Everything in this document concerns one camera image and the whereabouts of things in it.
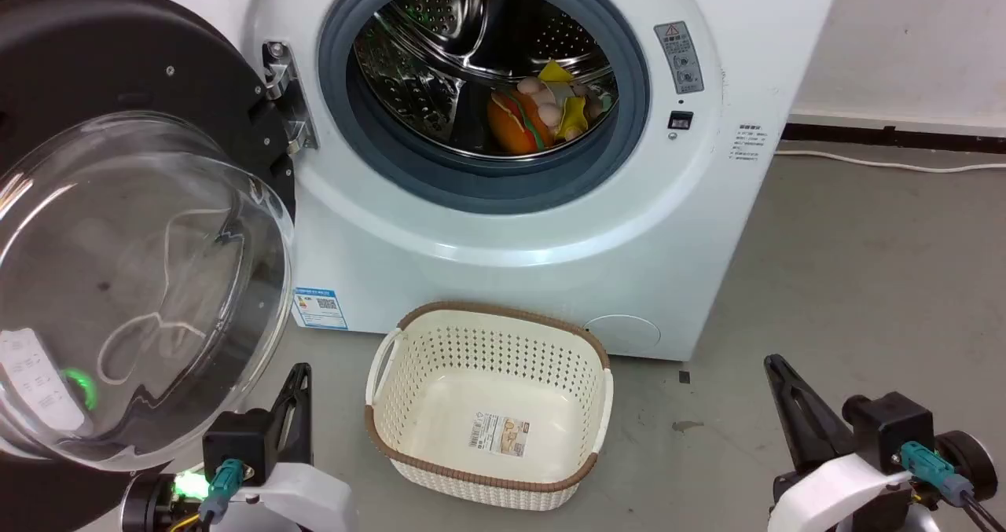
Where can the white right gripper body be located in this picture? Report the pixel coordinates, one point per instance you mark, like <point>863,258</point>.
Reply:
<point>833,493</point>

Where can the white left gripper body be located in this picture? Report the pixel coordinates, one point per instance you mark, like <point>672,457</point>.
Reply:
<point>302,500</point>

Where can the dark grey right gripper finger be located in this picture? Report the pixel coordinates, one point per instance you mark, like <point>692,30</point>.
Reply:
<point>805,418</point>

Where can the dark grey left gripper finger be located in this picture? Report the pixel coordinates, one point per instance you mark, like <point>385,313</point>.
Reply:
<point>292,414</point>

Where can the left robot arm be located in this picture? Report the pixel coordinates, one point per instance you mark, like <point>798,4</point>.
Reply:
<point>153,504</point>

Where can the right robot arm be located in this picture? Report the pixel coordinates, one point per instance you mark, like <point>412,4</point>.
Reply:
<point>971,457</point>

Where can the white front-load washing machine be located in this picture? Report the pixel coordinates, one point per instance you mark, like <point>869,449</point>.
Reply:
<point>487,257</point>

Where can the black door lock latch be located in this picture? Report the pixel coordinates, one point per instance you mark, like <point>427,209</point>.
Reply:
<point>681,120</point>

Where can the chrome door hinge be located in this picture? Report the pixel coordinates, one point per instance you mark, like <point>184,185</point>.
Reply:
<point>284,84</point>

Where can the black round glass washer door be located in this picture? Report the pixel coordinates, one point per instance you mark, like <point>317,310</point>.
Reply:
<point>102,53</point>

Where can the blue energy label sticker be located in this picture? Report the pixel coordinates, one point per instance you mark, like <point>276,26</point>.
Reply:
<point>320,309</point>

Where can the cream laundry basket brown rim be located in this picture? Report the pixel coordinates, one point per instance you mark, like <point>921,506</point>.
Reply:
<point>440,430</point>

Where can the round white filter cover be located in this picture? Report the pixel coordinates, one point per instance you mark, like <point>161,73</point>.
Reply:
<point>622,335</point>

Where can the paper product label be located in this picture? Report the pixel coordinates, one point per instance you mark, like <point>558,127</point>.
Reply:
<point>500,434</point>

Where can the small printed text label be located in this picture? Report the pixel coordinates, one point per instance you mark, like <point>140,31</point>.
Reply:
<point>748,142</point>

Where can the orange hamburger plush toy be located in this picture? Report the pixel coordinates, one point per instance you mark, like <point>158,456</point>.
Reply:
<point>511,129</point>

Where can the grey warning label sticker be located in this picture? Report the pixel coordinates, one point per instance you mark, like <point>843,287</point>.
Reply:
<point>679,56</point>

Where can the stainless steel washer drum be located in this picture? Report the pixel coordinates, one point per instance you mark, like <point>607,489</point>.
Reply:
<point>440,37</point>

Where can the small doll with yellow clothes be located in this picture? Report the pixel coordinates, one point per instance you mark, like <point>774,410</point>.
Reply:
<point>550,98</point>

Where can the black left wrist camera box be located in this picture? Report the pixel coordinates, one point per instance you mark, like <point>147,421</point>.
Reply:
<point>236,442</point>

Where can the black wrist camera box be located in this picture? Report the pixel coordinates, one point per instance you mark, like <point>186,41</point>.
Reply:
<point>892,431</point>
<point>236,442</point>

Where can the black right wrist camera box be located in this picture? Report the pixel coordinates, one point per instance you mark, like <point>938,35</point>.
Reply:
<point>892,431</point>

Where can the black wall baseboard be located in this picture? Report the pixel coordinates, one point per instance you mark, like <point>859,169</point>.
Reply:
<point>904,138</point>

